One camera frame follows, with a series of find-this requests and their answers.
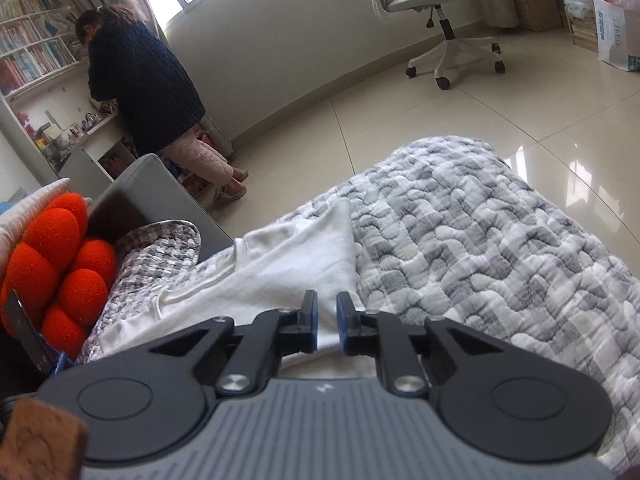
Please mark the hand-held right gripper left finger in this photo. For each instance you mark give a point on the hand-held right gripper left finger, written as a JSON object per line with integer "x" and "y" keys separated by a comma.
{"x": 313, "y": 321}

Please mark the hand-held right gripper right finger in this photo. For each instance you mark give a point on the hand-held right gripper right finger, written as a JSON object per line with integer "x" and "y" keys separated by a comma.
{"x": 341, "y": 323}

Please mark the white garment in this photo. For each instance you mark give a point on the white garment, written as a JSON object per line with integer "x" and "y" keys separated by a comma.
{"x": 300, "y": 260}

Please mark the grey checked quilted blanket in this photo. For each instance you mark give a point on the grey checked quilted blanket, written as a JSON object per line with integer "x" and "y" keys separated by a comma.
{"x": 475, "y": 235}

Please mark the blue phone stand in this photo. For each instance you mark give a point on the blue phone stand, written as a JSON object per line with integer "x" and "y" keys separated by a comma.
{"x": 60, "y": 364}

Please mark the orange knitted knot cushion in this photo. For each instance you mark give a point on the orange knitted knot cushion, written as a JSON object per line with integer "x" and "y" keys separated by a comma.
{"x": 55, "y": 270}

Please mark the black phone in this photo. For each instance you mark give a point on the black phone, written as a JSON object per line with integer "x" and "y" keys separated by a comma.
{"x": 27, "y": 332}

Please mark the brown fuzzy cloth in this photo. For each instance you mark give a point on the brown fuzzy cloth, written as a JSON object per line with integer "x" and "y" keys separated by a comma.
{"x": 40, "y": 440}

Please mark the white ribbed cushion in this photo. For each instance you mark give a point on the white ribbed cushion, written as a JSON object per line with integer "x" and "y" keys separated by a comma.
{"x": 30, "y": 205}

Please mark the white bookshelf with books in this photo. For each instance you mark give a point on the white bookshelf with books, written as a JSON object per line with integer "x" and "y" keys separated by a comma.
{"x": 35, "y": 60}

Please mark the white cardboard box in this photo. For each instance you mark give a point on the white cardboard box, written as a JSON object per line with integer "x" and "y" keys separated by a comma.
{"x": 617, "y": 35}

